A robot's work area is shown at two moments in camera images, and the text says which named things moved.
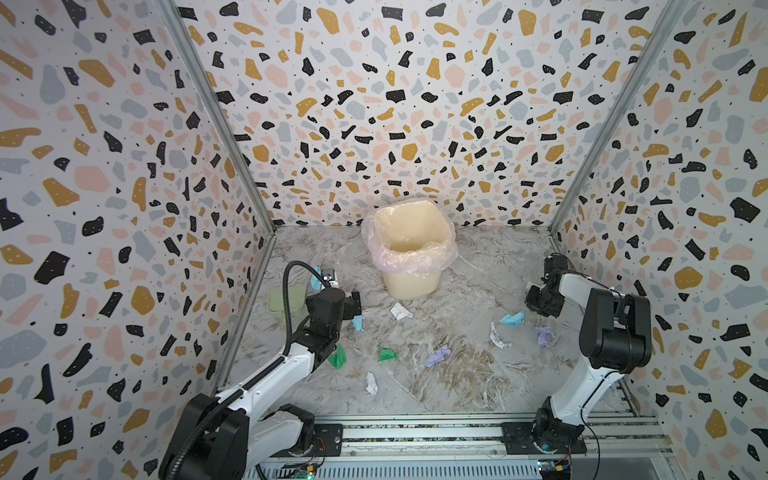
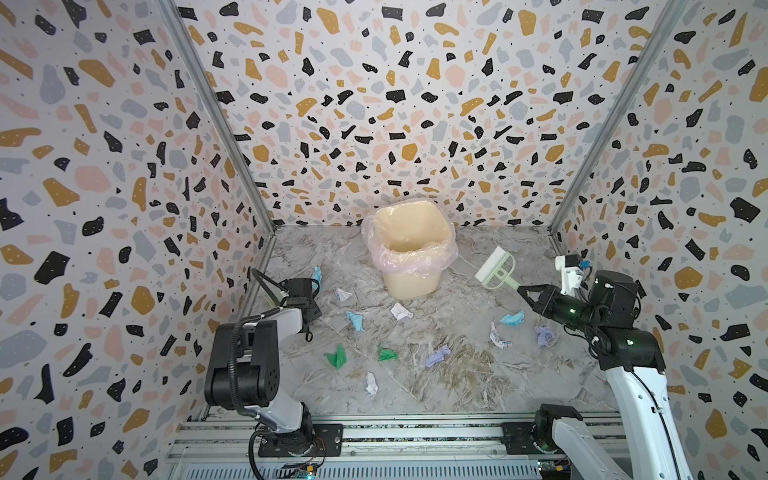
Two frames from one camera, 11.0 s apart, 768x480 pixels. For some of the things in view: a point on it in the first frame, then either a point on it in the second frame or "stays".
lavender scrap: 545,335 stays
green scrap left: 338,359 stays
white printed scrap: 496,338 stays
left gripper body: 346,312 → 310,308
